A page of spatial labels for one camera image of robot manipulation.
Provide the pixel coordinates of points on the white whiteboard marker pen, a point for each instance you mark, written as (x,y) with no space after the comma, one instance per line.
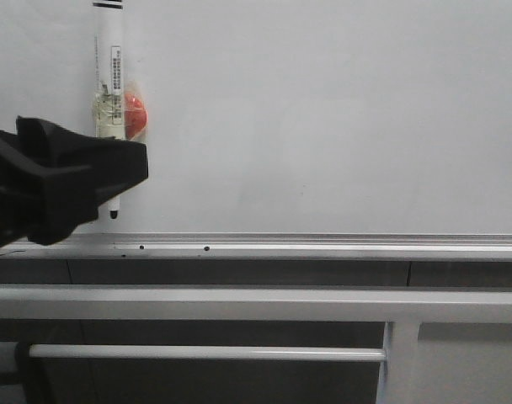
(108,103)

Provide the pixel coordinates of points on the red round magnet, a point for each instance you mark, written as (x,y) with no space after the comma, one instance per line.
(136,116)

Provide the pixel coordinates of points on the white horizontal stand rod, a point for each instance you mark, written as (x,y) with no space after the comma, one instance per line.
(57,351)

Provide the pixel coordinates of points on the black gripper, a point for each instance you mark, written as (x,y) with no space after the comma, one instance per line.
(52,180)

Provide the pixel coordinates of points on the aluminium whiteboard tray rail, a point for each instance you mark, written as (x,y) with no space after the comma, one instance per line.
(491,247)

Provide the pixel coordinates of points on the white metal stand frame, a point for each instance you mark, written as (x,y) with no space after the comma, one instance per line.
(403,312)

